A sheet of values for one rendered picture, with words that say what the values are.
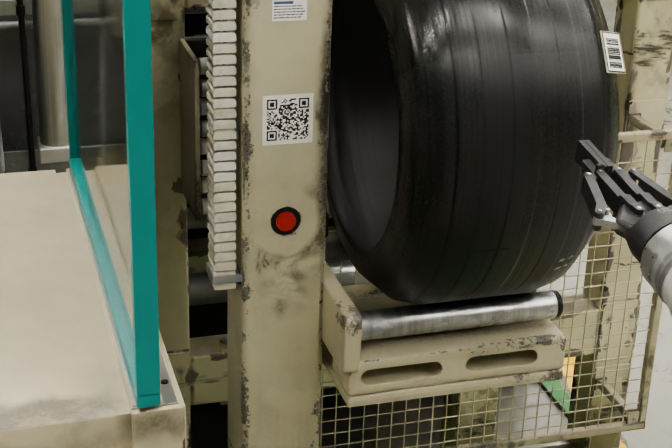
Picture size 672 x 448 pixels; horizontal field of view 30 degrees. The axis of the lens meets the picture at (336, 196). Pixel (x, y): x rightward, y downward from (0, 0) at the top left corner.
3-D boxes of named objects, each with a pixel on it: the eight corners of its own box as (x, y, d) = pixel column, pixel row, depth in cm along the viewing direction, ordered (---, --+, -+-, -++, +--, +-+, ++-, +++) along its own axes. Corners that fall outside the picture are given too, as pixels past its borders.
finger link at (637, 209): (641, 237, 149) (630, 238, 148) (597, 189, 158) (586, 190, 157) (648, 209, 147) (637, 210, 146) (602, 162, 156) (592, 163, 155)
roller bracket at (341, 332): (342, 376, 186) (345, 318, 182) (277, 264, 221) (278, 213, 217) (364, 374, 187) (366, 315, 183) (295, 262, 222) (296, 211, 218)
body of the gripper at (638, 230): (712, 219, 142) (672, 178, 150) (646, 225, 140) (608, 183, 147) (697, 273, 146) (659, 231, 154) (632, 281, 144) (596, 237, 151)
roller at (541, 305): (351, 315, 188) (342, 310, 192) (353, 345, 188) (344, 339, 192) (563, 291, 197) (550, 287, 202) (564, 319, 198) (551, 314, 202)
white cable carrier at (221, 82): (213, 290, 188) (211, -24, 170) (207, 276, 193) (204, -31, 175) (242, 287, 190) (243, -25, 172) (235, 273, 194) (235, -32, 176)
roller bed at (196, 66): (195, 220, 225) (193, 60, 214) (181, 190, 238) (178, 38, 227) (302, 211, 231) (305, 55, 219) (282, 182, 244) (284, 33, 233)
